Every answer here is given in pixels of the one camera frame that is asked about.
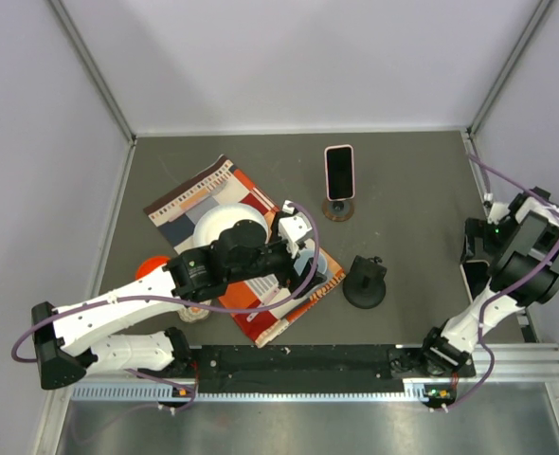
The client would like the crocheted pastel coaster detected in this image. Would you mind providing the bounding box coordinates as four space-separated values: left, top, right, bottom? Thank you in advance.
177 307 210 324

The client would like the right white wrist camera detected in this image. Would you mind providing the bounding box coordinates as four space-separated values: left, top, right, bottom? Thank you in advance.
482 192 511 227

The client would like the pink case smartphone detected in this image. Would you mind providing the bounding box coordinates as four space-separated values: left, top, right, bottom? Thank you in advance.
324 144 355 201

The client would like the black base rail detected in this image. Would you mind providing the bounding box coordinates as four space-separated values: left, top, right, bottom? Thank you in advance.
184 344 432 394

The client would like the orange bowl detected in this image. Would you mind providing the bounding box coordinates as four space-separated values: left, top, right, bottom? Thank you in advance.
135 255 170 280

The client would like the black round base clamp stand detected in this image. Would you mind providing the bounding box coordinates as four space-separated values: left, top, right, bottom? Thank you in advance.
342 255 388 310

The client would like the orange patterned cloth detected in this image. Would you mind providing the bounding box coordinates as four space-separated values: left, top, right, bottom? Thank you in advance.
144 155 345 348

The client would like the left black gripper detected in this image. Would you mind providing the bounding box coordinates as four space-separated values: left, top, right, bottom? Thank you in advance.
227 213 325 299

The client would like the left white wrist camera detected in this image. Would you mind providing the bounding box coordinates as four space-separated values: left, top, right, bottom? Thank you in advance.
278 200 314 257

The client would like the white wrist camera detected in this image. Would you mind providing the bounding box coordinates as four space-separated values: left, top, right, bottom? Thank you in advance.
278 200 314 257
482 192 511 227

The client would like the grey phone stand wooden base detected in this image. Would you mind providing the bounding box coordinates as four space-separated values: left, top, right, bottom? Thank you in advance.
322 199 354 222

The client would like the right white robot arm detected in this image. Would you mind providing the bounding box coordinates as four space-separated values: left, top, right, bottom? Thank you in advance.
418 187 559 376

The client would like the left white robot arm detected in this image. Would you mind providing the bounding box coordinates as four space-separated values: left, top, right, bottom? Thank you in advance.
31 215 317 391

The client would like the light blue mug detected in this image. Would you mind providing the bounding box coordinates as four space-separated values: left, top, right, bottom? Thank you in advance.
295 239 329 283

